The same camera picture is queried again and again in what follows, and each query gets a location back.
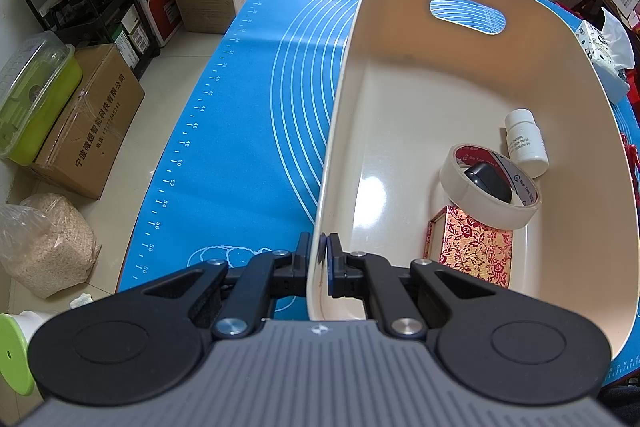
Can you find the black oval gadget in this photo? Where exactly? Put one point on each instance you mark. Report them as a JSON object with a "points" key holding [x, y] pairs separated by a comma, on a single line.
{"points": [[487, 184]]}

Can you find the red floral patterned box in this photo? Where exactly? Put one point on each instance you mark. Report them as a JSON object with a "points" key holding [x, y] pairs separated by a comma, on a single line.
{"points": [[472, 247]]}

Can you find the white tape roll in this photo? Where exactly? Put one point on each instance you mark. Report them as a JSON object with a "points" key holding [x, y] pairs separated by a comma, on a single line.
{"points": [[467, 199]]}

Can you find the white tissue box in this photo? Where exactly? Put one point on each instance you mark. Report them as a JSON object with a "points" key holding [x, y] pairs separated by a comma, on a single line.
{"points": [[602, 62]]}

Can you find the white stool with green top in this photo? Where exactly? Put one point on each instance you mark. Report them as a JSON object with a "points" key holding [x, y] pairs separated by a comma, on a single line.
{"points": [[15, 352]]}

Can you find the white pill bottle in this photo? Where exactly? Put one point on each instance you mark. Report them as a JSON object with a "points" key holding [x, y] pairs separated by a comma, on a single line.
{"points": [[527, 144]]}

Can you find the red plastic tool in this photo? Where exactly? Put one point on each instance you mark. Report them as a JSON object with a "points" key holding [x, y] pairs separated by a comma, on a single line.
{"points": [[631, 149]]}

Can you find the brown printed cardboard box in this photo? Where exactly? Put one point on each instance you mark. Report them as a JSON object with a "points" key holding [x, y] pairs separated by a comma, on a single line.
{"points": [[90, 127]]}

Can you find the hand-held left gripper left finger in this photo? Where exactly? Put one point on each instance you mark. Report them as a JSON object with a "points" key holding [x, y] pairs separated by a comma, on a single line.
{"points": [[302, 257]]}

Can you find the blue silicone baking mat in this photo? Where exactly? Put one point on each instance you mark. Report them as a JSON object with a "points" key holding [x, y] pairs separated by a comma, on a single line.
{"points": [[240, 132]]}

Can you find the green container with clear lid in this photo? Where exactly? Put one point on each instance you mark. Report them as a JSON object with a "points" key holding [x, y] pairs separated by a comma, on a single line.
{"points": [[35, 107]]}

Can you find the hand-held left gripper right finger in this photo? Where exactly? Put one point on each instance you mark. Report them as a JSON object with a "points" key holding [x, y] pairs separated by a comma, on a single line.
{"points": [[330, 267]]}

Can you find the beige plastic storage bin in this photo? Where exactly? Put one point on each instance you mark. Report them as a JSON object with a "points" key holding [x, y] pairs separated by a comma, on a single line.
{"points": [[415, 117]]}

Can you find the clear bag of grain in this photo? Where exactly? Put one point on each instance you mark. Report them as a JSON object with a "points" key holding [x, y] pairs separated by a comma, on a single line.
{"points": [[50, 247]]}

